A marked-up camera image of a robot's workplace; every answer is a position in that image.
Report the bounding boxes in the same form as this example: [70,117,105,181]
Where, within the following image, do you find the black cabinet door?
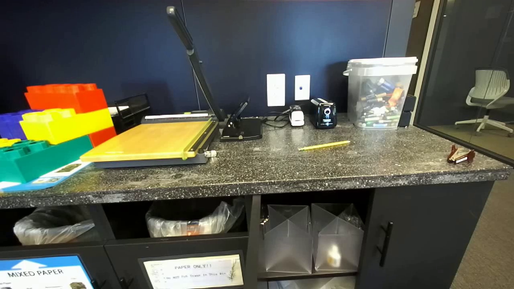
[357,181,496,289]

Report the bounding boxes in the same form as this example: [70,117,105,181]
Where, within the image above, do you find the small white desk device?
[288,104,308,128]

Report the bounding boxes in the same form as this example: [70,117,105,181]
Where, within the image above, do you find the black counter cabinet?
[0,181,496,289]

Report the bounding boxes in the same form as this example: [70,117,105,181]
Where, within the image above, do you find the white paper only label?
[142,251,247,289]

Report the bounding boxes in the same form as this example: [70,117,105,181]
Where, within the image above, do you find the black power cable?
[263,107,295,129]

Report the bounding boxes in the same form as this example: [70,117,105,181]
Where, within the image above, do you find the yellow pencil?
[298,139,353,152]

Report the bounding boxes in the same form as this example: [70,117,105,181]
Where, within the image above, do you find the green giant building block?
[0,134,96,184]

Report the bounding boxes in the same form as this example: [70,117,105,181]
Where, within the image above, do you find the purple giant building block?
[0,109,33,141]

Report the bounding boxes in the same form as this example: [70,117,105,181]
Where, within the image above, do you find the white blank wall plate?
[266,72,288,107]

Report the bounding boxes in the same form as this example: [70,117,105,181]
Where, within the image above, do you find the clear lidded plastic container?
[343,56,420,129]

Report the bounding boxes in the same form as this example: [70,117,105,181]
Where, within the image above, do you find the clear trash bag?
[12,205,97,247]
[145,197,248,239]

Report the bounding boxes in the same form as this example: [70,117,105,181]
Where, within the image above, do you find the white office chair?
[455,68,514,136]

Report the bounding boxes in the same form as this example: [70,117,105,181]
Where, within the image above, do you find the blue printed board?
[0,158,94,194]

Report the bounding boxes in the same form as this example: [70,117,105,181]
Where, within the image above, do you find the black door handle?
[375,219,396,268]

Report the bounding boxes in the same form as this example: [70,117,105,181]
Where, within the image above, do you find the white wall outlet plate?
[295,73,312,102]

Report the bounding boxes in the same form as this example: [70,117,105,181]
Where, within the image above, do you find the blue mixed paper label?
[0,253,96,289]

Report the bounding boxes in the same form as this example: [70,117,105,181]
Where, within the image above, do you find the yellow giant building block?
[20,105,116,145]

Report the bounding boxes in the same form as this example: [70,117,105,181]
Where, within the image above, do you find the clear plastic bin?
[311,200,367,272]
[263,203,314,276]

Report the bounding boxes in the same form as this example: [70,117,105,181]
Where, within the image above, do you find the black hole punch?
[219,97,266,142]

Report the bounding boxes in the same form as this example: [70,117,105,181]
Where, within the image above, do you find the eyeglasses on counter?
[447,142,478,165]

